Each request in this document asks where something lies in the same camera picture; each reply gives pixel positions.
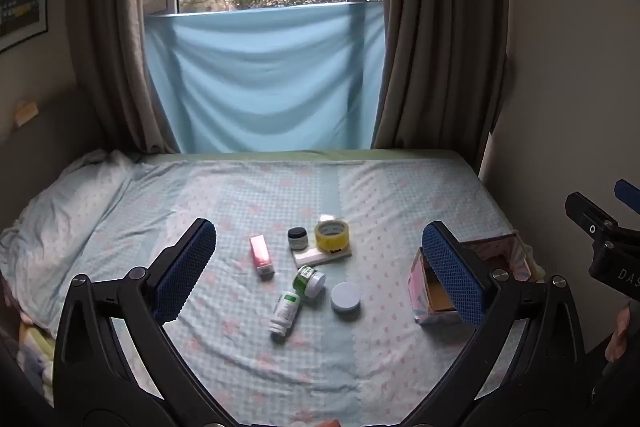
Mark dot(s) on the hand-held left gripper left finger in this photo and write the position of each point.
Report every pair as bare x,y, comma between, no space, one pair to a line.
187,269

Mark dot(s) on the pastel folded cloth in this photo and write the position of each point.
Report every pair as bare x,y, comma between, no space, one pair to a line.
37,357

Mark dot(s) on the checked pillow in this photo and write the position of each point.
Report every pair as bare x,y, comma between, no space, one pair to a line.
65,212

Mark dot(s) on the beige curtain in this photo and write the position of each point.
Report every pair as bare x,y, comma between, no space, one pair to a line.
120,32
440,37

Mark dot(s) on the white pill bottle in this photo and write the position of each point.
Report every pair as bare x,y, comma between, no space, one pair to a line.
284,314

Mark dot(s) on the round white tin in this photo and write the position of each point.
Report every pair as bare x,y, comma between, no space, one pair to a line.
346,298

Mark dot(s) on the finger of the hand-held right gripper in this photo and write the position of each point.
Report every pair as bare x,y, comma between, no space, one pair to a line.
629,193
587,213

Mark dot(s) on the yellow sticky note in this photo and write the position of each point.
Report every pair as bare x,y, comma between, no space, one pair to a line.
25,113

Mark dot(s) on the person's right hand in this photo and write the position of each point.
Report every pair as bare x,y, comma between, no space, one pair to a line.
620,332

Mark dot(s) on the white remote control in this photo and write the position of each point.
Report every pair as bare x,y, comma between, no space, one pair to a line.
312,258

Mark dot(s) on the cardboard box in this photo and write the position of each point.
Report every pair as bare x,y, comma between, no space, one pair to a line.
437,294

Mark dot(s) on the yellow tape roll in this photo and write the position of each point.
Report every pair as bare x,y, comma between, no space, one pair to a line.
332,235

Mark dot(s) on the green label jar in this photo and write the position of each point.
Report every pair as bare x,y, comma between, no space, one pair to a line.
309,282

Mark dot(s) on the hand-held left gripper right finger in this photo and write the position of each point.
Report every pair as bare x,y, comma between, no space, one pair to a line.
452,274

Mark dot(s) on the small black-lid cream jar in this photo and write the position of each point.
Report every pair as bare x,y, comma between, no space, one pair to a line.
297,238

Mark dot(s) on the white earbuds case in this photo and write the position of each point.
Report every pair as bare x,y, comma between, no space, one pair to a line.
327,218

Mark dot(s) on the light blue hanging cloth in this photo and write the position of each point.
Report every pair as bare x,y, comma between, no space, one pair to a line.
260,77

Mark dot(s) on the pink carton box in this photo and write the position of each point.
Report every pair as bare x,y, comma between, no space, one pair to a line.
262,257

